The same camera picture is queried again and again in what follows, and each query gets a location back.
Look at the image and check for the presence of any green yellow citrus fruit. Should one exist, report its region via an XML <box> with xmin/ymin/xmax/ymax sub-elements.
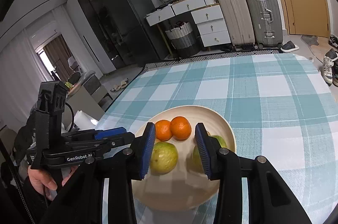
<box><xmin>191</xmin><ymin>135</ymin><xmax>228</xmax><ymax>172</ymax></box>

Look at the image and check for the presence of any large orange mandarin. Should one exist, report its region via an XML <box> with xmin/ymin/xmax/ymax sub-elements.
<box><xmin>170</xmin><ymin>116</ymin><xmax>192</xmax><ymax>141</ymax></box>

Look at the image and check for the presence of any yellow guava fruit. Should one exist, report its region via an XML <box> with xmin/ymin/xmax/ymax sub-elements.
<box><xmin>150</xmin><ymin>142</ymin><xmax>179</xmax><ymax>175</ymax></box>

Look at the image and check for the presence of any small orange mandarin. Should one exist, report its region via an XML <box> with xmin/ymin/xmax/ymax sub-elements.
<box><xmin>155</xmin><ymin>119</ymin><xmax>172</xmax><ymax>142</ymax></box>

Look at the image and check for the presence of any person's left hand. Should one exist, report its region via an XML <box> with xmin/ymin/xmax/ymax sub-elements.
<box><xmin>27</xmin><ymin>164</ymin><xmax>80</xmax><ymax>191</ymax></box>

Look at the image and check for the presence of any white paper towel roll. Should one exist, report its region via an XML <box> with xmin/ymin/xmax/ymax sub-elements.
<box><xmin>74</xmin><ymin>111</ymin><xmax>98</xmax><ymax>130</ymax></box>

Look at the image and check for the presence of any cream oval plate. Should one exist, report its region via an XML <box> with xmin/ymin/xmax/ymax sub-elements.
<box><xmin>132</xmin><ymin>105</ymin><xmax>237</xmax><ymax>211</ymax></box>

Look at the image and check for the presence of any teal checked tablecloth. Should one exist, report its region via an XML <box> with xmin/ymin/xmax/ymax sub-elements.
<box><xmin>97</xmin><ymin>54</ymin><xmax>337</xmax><ymax>223</ymax></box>

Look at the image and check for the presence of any dark grey refrigerator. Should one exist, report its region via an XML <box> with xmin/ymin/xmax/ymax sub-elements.
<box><xmin>103</xmin><ymin>0</ymin><xmax>169</xmax><ymax>66</ymax></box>

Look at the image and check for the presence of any woven laundry basket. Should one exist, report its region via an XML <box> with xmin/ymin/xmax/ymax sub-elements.
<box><xmin>165</xmin><ymin>22</ymin><xmax>200</xmax><ymax>58</ymax></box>

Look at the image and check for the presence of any white drawer cabinet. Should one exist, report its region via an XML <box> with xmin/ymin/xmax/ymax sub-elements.
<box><xmin>146</xmin><ymin>0</ymin><xmax>232</xmax><ymax>47</ymax></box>

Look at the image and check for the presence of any white sneaker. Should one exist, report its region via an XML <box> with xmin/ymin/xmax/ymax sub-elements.
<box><xmin>321</xmin><ymin>50</ymin><xmax>337</xmax><ymax>86</ymax></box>

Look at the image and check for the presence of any beige ribbed suitcase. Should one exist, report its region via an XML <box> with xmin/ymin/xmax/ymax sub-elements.
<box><xmin>218</xmin><ymin>0</ymin><xmax>256</xmax><ymax>47</ymax></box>

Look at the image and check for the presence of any silver aluminium suitcase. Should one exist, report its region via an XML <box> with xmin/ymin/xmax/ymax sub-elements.
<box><xmin>246</xmin><ymin>0</ymin><xmax>283</xmax><ymax>48</ymax></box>

